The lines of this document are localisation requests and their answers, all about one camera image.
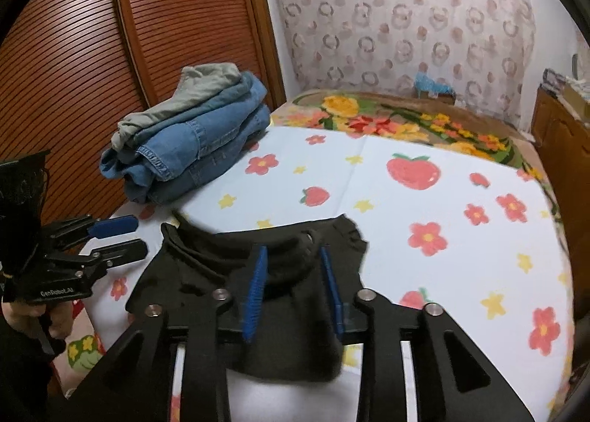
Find brown slatted wooden wardrobe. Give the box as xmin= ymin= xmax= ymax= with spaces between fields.
xmin=0 ymin=0 xmax=287 ymax=229

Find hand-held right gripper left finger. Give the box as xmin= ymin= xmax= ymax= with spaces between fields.
xmin=90 ymin=246 xmax=270 ymax=422

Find brown wooden sideboard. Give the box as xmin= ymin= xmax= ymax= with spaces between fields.
xmin=530 ymin=85 xmax=590 ymax=220

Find person's left hand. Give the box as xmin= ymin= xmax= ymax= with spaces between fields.
xmin=0 ymin=301 xmax=74 ymax=344

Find blue cloth bundle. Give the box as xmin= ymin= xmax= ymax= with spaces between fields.
xmin=412 ymin=72 xmax=457 ymax=104

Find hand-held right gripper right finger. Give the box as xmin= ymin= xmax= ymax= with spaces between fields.
xmin=318 ymin=246 xmax=538 ymax=422

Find person's left forearm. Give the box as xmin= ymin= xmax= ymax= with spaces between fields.
xmin=0 ymin=325 xmax=63 ymax=422

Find floral plush blanket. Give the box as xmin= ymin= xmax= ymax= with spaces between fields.
xmin=65 ymin=89 xmax=572 ymax=372

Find white flower print sheet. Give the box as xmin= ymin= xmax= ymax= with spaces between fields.
xmin=87 ymin=124 xmax=575 ymax=422

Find grey-green folded pants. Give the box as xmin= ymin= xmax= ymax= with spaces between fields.
xmin=111 ymin=63 xmax=243 ymax=151

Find black pants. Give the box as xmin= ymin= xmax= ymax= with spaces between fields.
xmin=125 ymin=214 xmax=369 ymax=381

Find folded blue denim jeans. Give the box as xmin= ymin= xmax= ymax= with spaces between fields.
xmin=124 ymin=104 xmax=272 ymax=205
xmin=100 ymin=72 xmax=268 ymax=183

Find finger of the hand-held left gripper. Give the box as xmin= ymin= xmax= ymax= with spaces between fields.
xmin=44 ymin=214 xmax=139 ymax=248
xmin=46 ymin=239 xmax=149 ymax=277

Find circle patterned sheer curtain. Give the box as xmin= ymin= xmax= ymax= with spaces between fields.
xmin=270 ymin=0 xmax=538 ymax=128

